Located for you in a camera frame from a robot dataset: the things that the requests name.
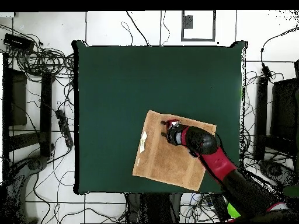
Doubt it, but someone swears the tan terry towel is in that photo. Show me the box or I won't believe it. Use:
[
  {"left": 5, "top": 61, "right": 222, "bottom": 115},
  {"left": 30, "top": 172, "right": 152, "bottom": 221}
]
[{"left": 132, "top": 110, "right": 217, "bottom": 192}]

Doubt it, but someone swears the flat black box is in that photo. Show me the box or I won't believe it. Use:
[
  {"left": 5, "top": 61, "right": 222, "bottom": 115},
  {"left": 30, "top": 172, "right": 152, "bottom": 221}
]
[{"left": 3, "top": 33, "right": 35, "bottom": 51}]

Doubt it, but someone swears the dark green tablecloth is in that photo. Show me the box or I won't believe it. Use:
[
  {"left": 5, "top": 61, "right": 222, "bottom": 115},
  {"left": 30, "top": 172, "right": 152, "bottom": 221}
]
[{"left": 71, "top": 40, "right": 248, "bottom": 195}]

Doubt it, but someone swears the long black box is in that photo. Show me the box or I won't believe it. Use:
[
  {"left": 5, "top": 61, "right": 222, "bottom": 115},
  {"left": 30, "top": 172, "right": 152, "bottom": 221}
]
[{"left": 210, "top": 193, "right": 231, "bottom": 222}]

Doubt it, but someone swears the black power strip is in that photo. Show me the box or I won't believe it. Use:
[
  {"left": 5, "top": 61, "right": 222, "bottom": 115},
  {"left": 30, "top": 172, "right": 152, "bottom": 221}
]
[{"left": 55, "top": 108, "right": 74, "bottom": 149}]

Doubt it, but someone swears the bright green ball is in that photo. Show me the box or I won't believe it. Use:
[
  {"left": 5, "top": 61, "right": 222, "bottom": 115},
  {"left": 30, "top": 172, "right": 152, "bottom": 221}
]
[{"left": 227, "top": 202, "right": 242, "bottom": 219}]

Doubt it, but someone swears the small grey square plate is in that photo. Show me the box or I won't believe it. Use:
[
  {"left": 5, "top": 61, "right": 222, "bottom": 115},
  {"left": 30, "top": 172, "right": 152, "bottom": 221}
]
[{"left": 183, "top": 15, "right": 194, "bottom": 29}]

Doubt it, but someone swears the black power adapter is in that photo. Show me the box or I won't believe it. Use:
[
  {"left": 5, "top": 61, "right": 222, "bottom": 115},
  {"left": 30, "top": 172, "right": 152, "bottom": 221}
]
[{"left": 260, "top": 62, "right": 273, "bottom": 81}]

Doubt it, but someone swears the grey chair base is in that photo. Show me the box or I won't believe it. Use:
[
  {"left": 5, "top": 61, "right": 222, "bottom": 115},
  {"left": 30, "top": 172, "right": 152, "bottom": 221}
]
[
  {"left": 258, "top": 159, "right": 298, "bottom": 187},
  {"left": 3, "top": 155, "right": 50, "bottom": 224}
]

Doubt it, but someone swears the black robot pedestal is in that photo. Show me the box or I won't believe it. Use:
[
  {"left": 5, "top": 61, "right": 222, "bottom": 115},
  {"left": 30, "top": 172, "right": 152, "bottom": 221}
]
[{"left": 126, "top": 192, "right": 183, "bottom": 223}]

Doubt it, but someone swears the black stand frame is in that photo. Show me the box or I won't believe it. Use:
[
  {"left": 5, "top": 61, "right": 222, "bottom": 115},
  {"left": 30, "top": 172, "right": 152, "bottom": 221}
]
[
  {"left": 2, "top": 52, "right": 55, "bottom": 159},
  {"left": 253, "top": 59, "right": 299, "bottom": 164}
]

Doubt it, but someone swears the thick black cable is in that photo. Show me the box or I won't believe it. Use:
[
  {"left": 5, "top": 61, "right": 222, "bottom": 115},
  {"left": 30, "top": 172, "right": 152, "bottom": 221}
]
[{"left": 126, "top": 10, "right": 150, "bottom": 47}]

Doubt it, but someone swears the thin black looped cable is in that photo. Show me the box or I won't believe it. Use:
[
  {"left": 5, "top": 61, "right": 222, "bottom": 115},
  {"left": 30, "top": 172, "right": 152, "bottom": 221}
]
[{"left": 120, "top": 20, "right": 134, "bottom": 47}]

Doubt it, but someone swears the black adapter cable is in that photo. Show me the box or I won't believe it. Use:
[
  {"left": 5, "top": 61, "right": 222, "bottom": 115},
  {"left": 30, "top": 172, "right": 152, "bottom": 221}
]
[{"left": 260, "top": 26, "right": 299, "bottom": 64}]

